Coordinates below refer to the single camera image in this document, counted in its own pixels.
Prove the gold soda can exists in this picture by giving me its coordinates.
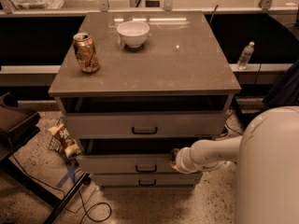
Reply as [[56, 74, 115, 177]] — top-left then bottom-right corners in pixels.
[[73, 32, 100, 73]]

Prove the white ceramic bowl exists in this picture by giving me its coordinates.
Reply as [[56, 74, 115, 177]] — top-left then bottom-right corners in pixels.
[[117, 21, 150, 48]]

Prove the small wire basket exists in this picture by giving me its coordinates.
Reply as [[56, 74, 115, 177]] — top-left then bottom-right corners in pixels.
[[48, 119, 67, 160]]

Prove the grey drawer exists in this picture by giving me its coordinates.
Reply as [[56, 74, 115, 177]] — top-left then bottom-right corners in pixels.
[[78, 137, 198, 175], [63, 112, 228, 139], [93, 173, 202, 188]]

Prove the chip snack bag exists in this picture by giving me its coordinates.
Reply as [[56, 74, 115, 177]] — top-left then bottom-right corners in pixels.
[[49, 123, 80, 158]]

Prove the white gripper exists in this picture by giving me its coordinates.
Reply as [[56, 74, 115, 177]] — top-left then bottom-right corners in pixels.
[[170, 147, 202, 174]]

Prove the black floor cable right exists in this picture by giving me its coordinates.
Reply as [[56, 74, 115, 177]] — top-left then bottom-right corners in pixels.
[[218, 115, 244, 138]]

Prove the grey drawer cabinet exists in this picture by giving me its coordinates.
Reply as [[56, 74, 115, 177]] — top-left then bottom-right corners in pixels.
[[48, 10, 242, 189]]

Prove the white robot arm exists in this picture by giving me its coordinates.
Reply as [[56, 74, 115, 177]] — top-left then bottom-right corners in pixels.
[[172, 106, 299, 224]]

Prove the dark stand left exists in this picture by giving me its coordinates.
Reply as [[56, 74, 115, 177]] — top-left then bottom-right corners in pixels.
[[0, 92, 89, 224]]

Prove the clear plastic water bottle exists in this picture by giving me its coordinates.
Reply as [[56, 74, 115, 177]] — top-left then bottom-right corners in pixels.
[[237, 41, 255, 70]]

